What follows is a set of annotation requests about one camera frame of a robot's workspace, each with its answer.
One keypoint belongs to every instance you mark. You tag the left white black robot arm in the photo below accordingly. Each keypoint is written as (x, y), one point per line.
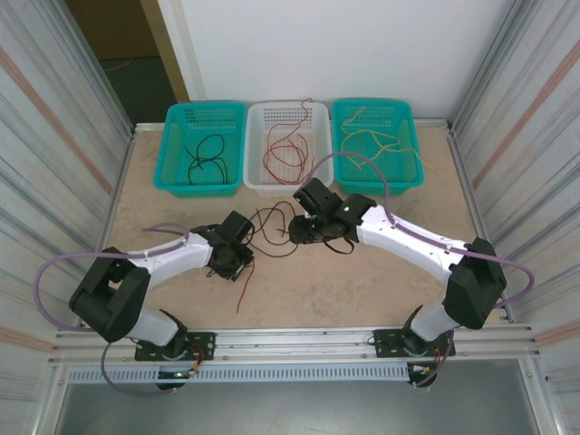
(172, 258)

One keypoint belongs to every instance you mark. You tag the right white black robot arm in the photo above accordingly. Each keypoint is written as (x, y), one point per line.
(408, 235)

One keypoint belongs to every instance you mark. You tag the teal plastic basket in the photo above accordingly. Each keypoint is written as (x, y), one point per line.
(176, 149)
(403, 181)

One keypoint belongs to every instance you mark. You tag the white plastic basket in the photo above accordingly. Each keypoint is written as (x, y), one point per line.
(254, 149)

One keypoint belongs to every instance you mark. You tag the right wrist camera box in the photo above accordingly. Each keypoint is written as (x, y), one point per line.
(310, 219)

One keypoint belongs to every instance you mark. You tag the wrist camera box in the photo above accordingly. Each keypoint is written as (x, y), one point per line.
(238, 273)
(310, 219)

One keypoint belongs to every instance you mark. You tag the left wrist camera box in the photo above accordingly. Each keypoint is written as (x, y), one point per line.
(238, 273)

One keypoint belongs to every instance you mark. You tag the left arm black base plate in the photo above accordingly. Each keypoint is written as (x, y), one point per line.
(201, 342)

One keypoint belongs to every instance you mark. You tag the aluminium mounting rail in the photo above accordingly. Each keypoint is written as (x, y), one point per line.
(294, 342)

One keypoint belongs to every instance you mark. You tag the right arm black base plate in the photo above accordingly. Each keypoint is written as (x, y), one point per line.
(385, 340)

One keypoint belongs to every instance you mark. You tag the brown wooden door frame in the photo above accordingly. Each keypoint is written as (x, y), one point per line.
(164, 45)

